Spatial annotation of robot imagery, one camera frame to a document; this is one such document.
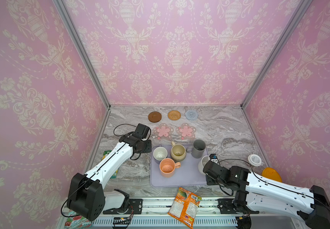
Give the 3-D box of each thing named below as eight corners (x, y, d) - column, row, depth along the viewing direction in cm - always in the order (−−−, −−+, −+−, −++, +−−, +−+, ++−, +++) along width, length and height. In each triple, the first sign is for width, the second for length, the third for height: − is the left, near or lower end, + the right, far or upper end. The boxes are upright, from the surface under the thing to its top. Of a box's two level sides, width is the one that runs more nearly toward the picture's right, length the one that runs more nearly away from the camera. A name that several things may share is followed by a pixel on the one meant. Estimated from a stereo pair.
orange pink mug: (159, 178, 84) (159, 173, 78) (160, 163, 90) (159, 157, 84) (179, 178, 84) (180, 173, 78) (179, 163, 90) (180, 157, 84)
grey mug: (186, 158, 93) (188, 150, 84) (185, 147, 97) (187, 139, 89) (203, 158, 93) (206, 150, 84) (201, 147, 97) (204, 139, 89)
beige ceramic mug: (171, 163, 90) (171, 157, 84) (170, 147, 97) (171, 141, 91) (185, 163, 90) (186, 157, 84) (184, 147, 97) (185, 141, 91)
